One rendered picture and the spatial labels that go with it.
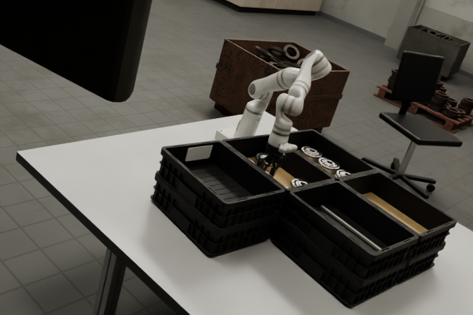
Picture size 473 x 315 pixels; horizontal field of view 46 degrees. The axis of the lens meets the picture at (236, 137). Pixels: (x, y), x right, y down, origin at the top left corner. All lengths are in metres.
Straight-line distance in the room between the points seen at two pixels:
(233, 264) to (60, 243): 1.30
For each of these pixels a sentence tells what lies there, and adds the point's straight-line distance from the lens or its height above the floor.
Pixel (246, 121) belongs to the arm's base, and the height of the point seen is 0.86.
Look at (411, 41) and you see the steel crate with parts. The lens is 9.57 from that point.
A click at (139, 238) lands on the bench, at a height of 0.70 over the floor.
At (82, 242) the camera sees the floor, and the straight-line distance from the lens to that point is 3.06.
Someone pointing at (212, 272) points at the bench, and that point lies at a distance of 1.90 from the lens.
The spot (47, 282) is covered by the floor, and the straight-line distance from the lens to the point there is 2.81.
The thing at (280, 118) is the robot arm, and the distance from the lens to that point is 2.12.
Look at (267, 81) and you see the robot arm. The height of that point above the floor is 1.10.
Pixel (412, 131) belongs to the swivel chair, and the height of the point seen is 0.56.
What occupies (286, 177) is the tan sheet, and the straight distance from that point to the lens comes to 2.35.
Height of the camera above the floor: 1.84
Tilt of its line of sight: 23 degrees down
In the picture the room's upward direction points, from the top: 17 degrees clockwise
